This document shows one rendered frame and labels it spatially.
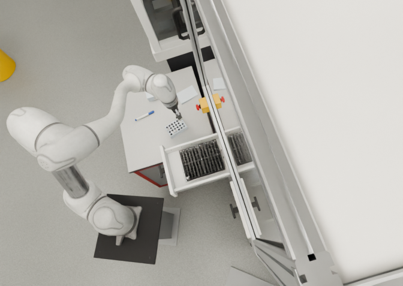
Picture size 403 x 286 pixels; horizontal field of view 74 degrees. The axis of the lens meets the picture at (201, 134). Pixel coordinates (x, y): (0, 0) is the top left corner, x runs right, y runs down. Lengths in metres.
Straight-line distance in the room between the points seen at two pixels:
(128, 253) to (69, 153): 0.85
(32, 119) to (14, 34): 3.20
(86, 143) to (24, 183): 2.17
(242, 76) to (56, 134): 0.74
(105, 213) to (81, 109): 1.80
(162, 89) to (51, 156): 0.57
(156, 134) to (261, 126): 1.42
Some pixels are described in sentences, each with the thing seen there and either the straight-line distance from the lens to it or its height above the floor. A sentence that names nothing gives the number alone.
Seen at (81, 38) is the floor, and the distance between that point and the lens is 3.62.
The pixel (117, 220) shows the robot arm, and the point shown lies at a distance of 1.44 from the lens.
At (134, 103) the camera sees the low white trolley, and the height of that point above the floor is 0.76.
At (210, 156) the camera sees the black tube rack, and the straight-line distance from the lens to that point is 1.49.
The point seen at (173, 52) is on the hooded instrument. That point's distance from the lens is 1.92.
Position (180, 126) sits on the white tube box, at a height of 0.80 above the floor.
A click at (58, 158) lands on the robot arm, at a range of 0.97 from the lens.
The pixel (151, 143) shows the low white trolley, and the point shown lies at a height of 0.76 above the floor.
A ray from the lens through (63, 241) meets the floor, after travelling 2.79.
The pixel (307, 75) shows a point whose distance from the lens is 0.44.
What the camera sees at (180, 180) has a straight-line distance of 1.55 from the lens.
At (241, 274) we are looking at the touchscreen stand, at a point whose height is 0.03.
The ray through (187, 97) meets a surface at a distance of 1.80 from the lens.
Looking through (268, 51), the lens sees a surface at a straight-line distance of 0.46.
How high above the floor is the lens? 2.33
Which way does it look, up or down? 68 degrees down
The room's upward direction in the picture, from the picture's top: 21 degrees counter-clockwise
